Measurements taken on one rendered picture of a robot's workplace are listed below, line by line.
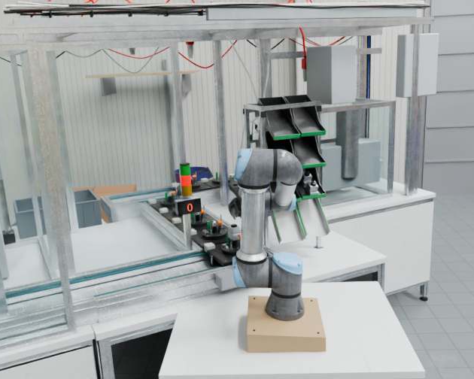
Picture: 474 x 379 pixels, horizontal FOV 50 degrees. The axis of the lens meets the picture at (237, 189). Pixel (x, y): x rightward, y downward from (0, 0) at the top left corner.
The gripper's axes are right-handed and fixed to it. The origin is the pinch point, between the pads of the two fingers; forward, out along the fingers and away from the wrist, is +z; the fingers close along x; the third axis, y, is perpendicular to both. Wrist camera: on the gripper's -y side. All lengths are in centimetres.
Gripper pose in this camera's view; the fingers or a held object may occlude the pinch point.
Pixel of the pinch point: (232, 213)
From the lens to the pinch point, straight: 249.1
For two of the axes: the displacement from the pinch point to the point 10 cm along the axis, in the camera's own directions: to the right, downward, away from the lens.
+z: -2.7, 5.5, 7.9
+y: 3.4, 8.2, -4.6
